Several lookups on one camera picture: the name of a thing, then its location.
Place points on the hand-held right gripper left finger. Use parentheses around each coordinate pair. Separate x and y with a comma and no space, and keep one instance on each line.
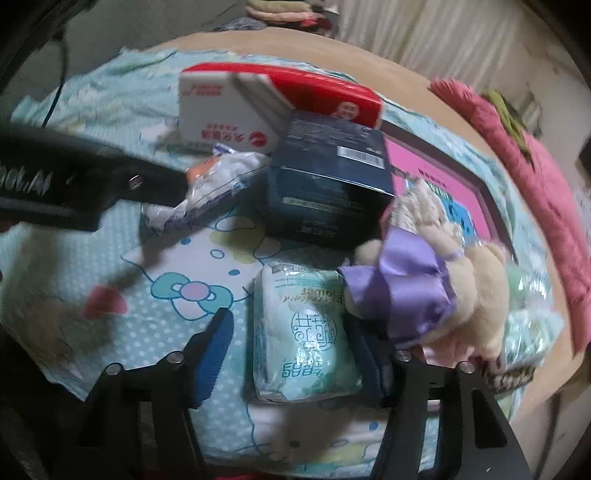
(214,364)

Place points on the leopard print scrunchie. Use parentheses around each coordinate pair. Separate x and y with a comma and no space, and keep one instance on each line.
(503,381)

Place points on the white curtain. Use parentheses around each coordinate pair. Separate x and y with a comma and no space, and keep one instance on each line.
(438,32)

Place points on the tan bed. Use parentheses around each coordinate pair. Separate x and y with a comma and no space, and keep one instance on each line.
(392,60)

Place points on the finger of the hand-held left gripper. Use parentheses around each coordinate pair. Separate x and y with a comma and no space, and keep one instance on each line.
(147,180)

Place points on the white plastic packet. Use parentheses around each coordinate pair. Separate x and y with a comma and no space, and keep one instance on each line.
(217,184)

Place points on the grey quilted cover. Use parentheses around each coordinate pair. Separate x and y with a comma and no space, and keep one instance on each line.
(115,37)

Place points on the green cloth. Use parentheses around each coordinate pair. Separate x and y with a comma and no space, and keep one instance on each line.
(505,113)

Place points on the pink quilt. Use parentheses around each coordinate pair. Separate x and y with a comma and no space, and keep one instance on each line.
(531,161)

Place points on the stack of folded blankets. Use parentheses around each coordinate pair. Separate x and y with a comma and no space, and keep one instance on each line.
(281,14)

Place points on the red and white tissue box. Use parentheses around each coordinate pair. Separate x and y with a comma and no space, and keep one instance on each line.
(207,115)

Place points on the cartoon cat printed blanket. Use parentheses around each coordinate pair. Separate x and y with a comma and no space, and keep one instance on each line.
(138,258)

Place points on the pink book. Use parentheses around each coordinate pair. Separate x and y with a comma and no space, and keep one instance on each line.
(415,157)

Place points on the shallow brown cardboard box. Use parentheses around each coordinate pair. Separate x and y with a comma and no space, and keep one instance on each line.
(490,196)

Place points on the dark navy box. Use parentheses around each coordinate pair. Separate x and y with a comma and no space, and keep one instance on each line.
(323,184)

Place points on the plush bear with purple ribbon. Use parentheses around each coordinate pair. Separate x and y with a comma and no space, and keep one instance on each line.
(415,277)

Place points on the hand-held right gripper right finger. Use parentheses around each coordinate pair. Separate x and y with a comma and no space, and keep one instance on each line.
(371,369)

